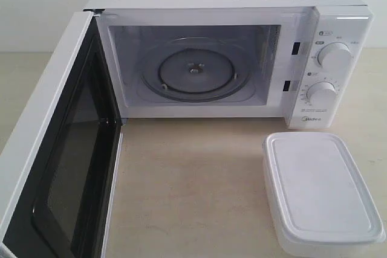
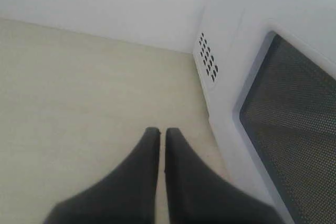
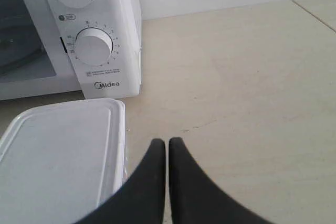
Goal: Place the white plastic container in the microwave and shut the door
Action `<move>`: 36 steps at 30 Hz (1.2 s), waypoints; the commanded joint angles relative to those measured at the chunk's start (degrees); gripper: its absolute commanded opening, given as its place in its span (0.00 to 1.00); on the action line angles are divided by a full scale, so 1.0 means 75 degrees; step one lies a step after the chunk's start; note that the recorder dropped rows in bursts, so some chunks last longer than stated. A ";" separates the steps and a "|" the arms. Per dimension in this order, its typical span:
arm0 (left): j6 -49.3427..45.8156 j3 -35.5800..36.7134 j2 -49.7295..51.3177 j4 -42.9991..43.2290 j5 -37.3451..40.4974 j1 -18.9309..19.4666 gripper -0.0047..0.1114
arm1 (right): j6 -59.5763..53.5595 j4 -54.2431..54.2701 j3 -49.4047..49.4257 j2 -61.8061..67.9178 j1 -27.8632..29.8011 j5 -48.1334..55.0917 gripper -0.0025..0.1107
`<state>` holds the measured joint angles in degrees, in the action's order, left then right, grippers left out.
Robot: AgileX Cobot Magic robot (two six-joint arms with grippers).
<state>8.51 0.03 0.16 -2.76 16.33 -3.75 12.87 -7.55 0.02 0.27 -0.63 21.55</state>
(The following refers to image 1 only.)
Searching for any white microwave door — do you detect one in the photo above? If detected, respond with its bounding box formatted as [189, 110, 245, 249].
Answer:
[1, 11, 122, 257]

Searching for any upper white control knob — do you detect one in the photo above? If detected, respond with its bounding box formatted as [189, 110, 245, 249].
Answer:
[317, 42, 353, 71]

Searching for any lower white timer knob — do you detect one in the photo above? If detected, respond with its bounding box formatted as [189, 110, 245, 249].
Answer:
[306, 82, 337, 106]

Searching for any glass microwave turntable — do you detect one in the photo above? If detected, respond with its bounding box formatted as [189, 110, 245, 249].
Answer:
[138, 37, 252, 103]

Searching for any white plastic lidded container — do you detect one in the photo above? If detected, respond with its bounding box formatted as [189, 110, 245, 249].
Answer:
[262, 132, 386, 257]

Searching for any white microwave oven body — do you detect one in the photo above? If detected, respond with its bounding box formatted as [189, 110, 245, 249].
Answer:
[85, 0, 373, 129]

